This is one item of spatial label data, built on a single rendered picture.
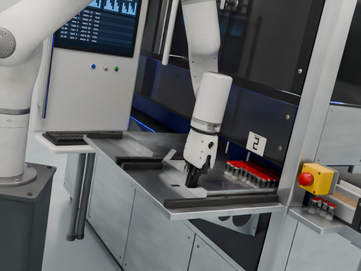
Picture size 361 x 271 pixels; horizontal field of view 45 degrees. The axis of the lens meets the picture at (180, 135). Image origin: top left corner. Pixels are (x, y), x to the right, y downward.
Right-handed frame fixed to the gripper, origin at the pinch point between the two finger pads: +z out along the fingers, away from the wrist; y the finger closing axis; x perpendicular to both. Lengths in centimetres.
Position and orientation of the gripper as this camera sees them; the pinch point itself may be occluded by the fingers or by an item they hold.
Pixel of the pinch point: (192, 180)
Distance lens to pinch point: 125.9
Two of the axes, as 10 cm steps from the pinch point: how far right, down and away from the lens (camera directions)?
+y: -5.0, -3.1, 8.1
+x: -8.4, -0.7, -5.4
